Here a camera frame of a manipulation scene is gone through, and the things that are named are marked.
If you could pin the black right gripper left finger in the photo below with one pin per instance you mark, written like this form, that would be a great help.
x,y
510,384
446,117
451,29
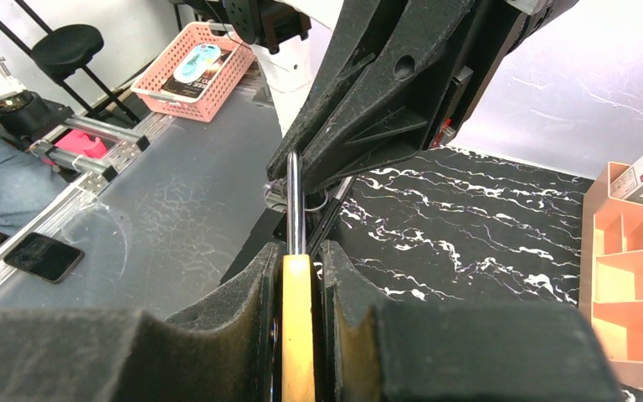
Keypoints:
x,y
217,349

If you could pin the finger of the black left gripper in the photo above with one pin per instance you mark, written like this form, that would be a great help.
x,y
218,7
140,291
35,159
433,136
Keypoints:
x,y
355,78

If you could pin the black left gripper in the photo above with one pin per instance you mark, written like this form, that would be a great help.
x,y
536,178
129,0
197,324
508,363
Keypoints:
x,y
433,41

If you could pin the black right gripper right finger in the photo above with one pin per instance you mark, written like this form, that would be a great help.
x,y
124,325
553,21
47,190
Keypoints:
x,y
380,349

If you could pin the large brass padlock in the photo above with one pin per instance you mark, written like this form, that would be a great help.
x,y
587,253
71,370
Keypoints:
x,y
297,349

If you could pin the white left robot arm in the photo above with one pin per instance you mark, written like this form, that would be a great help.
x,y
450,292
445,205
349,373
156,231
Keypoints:
x,y
289,40

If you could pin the pink perforated basket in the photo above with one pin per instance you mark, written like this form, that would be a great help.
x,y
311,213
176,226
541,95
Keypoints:
x,y
195,74

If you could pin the black smartphone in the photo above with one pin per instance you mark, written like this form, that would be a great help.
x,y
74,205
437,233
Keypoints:
x,y
47,258

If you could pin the orange plastic file organizer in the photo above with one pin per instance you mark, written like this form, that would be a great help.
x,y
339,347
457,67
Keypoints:
x,y
611,275

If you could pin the black round stool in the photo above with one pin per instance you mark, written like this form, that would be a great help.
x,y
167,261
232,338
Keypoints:
x,y
64,51

